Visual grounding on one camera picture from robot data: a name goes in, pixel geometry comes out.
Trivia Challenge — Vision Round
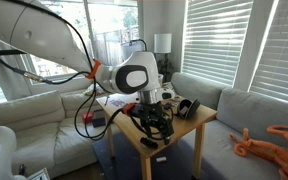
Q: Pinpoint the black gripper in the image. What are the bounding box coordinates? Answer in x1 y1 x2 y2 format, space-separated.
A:
137 102 176 146

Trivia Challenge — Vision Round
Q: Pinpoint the orange octopus plush toy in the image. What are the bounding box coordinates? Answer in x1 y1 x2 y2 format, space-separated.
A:
229 124 288 180

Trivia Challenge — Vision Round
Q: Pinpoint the small white floor object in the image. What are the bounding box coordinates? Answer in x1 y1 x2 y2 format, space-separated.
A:
155 155 168 164

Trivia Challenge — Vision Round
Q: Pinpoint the light wooden table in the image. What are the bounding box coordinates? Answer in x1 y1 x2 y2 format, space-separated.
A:
95 89 218 180

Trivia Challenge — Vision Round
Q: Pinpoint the dark blue rug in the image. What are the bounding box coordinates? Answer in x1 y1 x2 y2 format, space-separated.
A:
92 131 218 180

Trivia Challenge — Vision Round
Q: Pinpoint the dark blue book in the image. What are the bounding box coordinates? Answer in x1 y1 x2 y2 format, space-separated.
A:
91 109 107 129

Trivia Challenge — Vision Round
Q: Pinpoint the small red box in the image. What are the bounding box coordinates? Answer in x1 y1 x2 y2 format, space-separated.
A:
81 112 94 125

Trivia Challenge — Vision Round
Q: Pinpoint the white circle patterned cushion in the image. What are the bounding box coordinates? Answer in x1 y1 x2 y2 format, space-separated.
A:
83 81 107 98

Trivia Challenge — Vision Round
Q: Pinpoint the grey arc lamp shade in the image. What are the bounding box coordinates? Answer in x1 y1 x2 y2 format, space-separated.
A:
121 38 149 63

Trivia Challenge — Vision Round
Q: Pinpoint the white table lamp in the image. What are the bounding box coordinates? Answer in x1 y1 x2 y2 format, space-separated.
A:
153 32 174 81

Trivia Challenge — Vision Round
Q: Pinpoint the grey fabric sofa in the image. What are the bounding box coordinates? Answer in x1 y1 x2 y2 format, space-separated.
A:
170 71 288 180

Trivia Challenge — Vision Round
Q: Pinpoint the white horizontal window blind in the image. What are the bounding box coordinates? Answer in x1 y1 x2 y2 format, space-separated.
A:
249 0 288 107
181 0 254 87

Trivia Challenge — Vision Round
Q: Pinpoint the white leather sofa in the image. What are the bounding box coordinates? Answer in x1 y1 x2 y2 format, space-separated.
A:
0 83 118 179

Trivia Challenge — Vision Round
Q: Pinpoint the white framed flat panel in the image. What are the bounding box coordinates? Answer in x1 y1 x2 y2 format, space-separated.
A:
26 167 51 180

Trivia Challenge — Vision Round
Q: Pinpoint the black mounting bar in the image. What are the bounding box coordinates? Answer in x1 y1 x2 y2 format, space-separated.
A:
0 49 27 63

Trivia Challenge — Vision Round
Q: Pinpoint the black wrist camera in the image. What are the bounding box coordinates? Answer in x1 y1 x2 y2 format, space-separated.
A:
132 104 150 119

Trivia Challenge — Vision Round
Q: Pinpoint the orange velcro cable strap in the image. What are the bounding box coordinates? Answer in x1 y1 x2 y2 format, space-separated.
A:
121 102 138 116
85 59 102 80

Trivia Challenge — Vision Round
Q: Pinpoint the black looping robot cable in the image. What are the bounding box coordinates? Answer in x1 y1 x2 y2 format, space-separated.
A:
3 0 132 141

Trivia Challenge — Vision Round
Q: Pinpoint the black cable with connector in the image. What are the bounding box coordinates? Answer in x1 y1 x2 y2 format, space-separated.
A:
0 37 92 86

